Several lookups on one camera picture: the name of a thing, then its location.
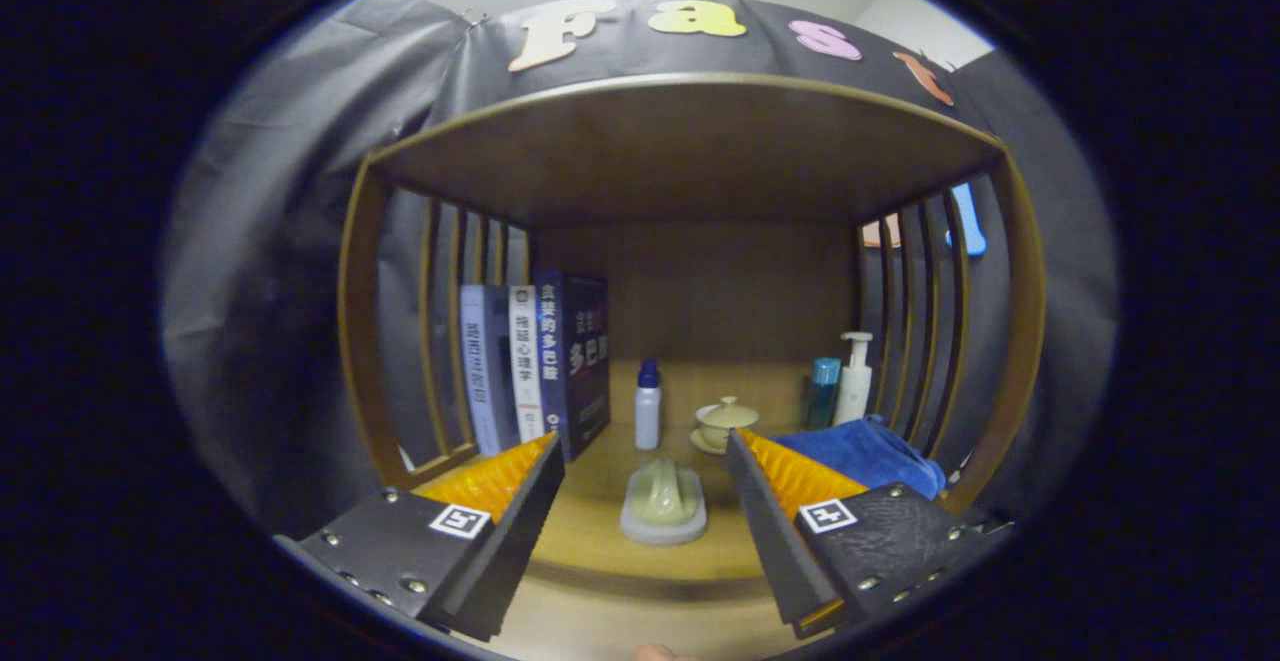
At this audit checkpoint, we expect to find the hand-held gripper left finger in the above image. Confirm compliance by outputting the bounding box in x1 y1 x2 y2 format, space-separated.
297 431 566 642

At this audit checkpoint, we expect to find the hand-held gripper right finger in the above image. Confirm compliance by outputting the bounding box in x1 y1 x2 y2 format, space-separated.
725 428 1011 639

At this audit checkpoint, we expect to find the green ornament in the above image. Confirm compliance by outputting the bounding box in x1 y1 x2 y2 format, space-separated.
620 458 708 547

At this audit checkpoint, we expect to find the wooden countertop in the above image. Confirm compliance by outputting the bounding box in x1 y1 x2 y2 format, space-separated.
400 419 961 602

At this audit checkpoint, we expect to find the wooden cabinet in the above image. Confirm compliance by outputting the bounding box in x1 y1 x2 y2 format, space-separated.
337 71 1048 582

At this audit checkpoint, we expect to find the beige lidded teacup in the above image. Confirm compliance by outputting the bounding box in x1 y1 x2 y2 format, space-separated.
690 396 760 455

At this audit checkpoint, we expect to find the blue folded towel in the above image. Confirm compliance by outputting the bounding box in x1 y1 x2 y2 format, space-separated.
765 415 947 502

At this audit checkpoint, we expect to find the teal bottle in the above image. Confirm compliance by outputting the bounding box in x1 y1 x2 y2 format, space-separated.
806 357 843 430

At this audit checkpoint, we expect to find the white pump bottle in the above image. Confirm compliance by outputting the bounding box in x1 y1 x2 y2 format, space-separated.
833 331 874 427

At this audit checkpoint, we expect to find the light blue book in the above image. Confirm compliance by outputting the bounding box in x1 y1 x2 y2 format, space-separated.
460 284 519 456

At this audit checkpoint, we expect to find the white bottle with blue cap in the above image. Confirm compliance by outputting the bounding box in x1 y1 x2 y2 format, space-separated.
635 359 662 451

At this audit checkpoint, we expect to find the white book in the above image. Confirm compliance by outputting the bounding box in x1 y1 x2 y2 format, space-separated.
508 285 547 444

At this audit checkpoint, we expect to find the dark navy book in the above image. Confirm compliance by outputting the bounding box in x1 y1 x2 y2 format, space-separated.
533 271 612 462

